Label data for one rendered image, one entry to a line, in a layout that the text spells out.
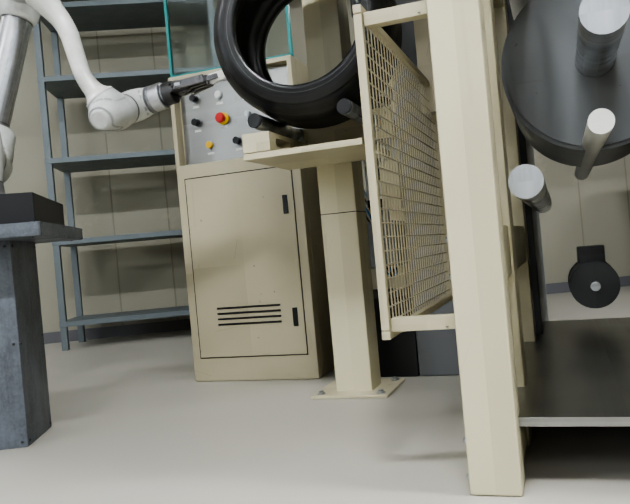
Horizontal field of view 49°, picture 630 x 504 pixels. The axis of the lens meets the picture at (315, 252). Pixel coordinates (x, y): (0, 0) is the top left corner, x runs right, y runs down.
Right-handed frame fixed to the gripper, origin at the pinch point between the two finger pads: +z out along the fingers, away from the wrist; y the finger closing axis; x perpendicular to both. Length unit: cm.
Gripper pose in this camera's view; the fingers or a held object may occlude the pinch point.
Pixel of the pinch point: (219, 76)
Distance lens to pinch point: 233.5
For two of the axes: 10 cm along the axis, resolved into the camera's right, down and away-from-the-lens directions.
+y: 3.3, -0.3, 9.4
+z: 9.2, -2.2, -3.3
